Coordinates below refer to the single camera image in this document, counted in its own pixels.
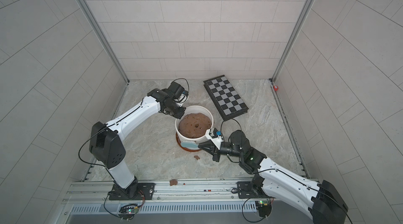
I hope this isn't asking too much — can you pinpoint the white ribbed ceramic pot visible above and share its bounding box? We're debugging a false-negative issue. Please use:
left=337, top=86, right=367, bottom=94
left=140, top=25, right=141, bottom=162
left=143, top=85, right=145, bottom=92
left=175, top=105, right=214, bottom=144

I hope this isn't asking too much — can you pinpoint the light blue scrub brush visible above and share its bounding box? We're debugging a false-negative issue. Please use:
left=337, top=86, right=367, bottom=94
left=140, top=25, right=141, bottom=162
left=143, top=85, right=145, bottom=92
left=181, top=141, right=199, bottom=150

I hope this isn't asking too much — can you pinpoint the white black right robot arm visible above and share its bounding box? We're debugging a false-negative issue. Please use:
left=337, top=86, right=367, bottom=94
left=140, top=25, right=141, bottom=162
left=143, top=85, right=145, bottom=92
left=198, top=128, right=350, bottom=224

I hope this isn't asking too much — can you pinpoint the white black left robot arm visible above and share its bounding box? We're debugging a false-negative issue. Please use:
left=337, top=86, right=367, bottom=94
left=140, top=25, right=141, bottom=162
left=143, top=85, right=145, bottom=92
left=89, top=82, right=188, bottom=195

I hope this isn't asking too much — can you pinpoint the terracotta saucer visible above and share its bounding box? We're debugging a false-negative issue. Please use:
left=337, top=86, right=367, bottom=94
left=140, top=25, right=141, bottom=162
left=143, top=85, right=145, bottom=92
left=175, top=134, right=202, bottom=153

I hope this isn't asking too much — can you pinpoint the black grey chessboard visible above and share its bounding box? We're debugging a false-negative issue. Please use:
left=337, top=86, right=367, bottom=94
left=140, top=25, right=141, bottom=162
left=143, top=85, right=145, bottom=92
left=204, top=75, right=249, bottom=121

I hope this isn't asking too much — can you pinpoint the right circuit board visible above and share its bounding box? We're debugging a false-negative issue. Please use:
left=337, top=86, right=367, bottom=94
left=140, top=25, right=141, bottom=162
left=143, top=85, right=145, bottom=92
left=255, top=199, right=272, bottom=218

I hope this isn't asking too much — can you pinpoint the circuit board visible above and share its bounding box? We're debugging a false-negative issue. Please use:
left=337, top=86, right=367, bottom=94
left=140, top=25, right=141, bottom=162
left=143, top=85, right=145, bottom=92
left=119, top=204, right=139, bottom=216
left=255, top=199, right=272, bottom=218

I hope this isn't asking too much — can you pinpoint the left circuit board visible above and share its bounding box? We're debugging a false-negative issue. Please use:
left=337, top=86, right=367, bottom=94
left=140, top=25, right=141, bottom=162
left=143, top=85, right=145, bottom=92
left=119, top=204, right=139, bottom=216

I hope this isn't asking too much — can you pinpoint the aluminium corner profile left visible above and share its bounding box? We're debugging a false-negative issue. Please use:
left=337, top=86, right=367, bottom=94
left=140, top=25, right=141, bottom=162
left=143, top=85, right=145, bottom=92
left=76, top=0, right=130, bottom=85

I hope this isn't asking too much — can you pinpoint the aluminium corner profile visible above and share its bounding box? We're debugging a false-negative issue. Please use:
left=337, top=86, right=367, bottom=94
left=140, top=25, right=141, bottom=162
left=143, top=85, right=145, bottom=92
left=271, top=0, right=315, bottom=84
left=76, top=0, right=130, bottom=85

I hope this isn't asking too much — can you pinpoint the aluminium corner profile right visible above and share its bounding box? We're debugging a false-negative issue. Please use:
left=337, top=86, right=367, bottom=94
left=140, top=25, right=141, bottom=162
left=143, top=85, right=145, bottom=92
left=271, top=0, right=315, bottom=84

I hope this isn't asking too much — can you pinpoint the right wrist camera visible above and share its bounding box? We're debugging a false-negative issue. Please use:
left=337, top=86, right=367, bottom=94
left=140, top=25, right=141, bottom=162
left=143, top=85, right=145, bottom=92
left=205, top=128, right=224, bottom=149

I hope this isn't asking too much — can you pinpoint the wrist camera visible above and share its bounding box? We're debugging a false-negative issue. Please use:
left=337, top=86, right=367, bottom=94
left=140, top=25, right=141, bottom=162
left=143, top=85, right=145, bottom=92
left=167, top=81, right=188, bottom=103
left=205, top=128, right=224, bottom=149

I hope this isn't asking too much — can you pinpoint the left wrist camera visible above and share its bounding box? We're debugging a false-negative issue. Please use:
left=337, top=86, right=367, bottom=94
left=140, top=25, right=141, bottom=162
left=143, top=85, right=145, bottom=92
left=167, top=81, right=188, bottom=103

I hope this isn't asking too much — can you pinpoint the brown mud clump on rail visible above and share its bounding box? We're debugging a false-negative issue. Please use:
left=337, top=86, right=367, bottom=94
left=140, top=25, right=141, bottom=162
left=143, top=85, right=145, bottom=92
left=170, top=179, right=178, bottom=186

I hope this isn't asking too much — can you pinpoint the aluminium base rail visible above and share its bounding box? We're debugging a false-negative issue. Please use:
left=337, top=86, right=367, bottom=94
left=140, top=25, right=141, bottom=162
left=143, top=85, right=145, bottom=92
left=61, top=177, right=269, bottom=211

